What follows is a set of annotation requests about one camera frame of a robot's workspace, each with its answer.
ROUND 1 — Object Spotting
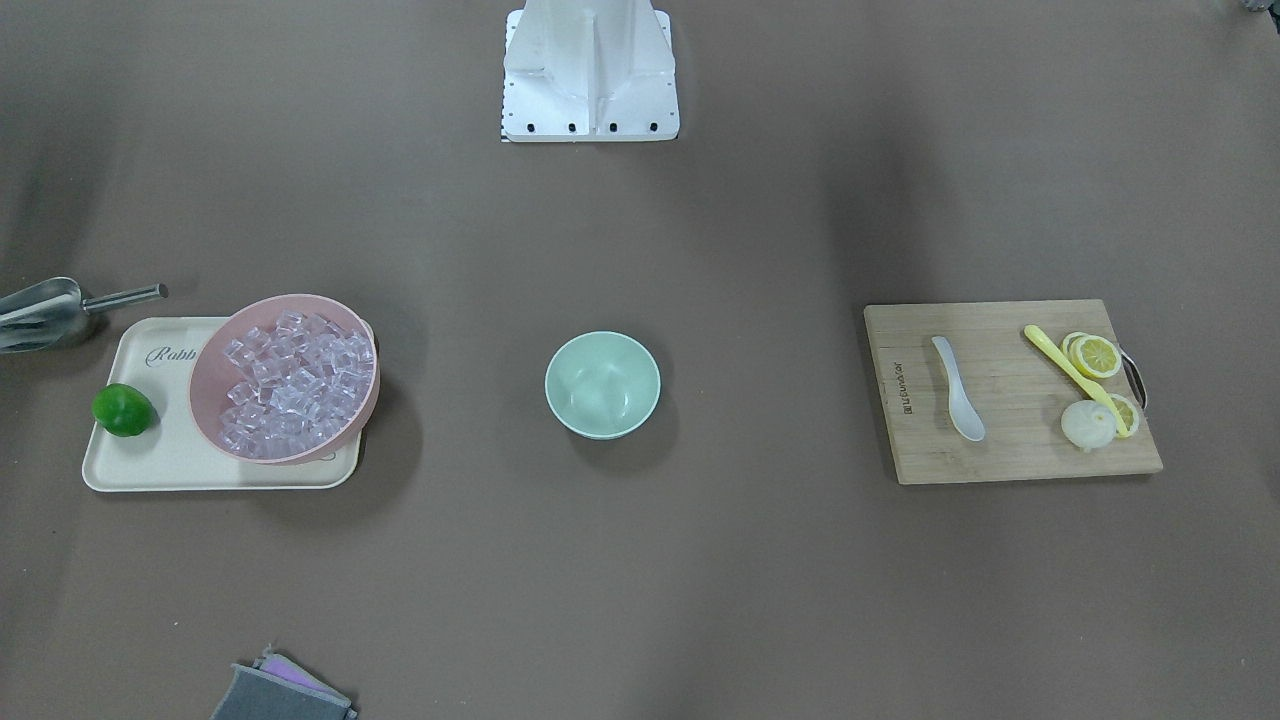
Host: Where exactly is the white plastic spoon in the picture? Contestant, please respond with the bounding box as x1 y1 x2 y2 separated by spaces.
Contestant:
931 336 986 442

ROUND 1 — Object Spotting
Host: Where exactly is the mint green bowl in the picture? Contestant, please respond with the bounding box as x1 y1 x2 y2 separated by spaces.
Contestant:
544 331 662 441

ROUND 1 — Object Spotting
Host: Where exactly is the pile of clear ice cubes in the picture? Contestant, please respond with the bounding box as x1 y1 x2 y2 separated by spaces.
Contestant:
216 307 376 460

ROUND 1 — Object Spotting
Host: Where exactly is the pink bowl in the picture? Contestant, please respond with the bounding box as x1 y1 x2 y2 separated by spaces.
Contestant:
188 293 381 465

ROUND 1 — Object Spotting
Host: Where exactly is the metal ice scoop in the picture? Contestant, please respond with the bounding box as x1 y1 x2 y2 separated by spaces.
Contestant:
1 275 169 354

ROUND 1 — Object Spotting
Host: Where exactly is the white peeled lemon half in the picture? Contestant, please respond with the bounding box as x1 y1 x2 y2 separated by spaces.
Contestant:
1059 400 1117 454

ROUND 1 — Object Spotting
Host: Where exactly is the lemon slice upper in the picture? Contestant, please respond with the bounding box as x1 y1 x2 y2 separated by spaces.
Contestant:
1060 332 1123 380

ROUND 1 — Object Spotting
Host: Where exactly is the lemon slice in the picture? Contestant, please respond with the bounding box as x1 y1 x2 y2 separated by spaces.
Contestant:
1060 332 1123 380
1108 393 1142 438

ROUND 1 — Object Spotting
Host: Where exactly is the yellow plastic knife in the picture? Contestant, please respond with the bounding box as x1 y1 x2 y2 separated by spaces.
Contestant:
1021 324 1134 438

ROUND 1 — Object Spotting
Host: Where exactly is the cream plastic tray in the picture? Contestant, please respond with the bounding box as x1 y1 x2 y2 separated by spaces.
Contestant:
82 316 362 492

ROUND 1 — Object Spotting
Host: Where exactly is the lemon slice lower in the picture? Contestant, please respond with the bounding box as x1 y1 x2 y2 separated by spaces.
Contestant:
1108 393 1142 438

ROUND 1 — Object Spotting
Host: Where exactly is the green lime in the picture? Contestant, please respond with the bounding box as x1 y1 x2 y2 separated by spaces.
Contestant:
91 383 157 437

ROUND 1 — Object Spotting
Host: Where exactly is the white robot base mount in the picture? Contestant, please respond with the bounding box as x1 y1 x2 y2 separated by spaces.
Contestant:
500 1 681 143

